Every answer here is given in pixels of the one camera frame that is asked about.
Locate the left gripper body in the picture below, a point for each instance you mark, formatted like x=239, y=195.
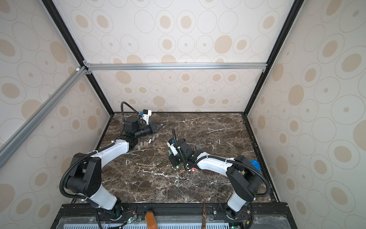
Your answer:
x=145, y=130

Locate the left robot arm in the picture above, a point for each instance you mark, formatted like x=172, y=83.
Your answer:
x=83, y=179

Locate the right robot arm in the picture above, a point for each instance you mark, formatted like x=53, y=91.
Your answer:
x=247, y=180

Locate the brown thin stick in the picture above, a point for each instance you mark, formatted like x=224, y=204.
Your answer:
x=204, y=217

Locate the blue-lidded plastic cup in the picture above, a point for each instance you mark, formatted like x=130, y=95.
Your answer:
x=256, y=164

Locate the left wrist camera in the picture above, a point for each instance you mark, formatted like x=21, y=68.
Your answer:
x=135, y=122

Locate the orange-brown handle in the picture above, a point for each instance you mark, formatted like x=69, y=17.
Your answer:
x=150, y=220

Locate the horizontal aluminium rail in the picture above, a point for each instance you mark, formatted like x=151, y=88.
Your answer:
x=177, y=66

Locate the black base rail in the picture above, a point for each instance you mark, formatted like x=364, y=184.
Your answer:
x=176, y=216

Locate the diagonal aluminium rail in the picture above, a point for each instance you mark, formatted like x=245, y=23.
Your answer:
x=18, y=138

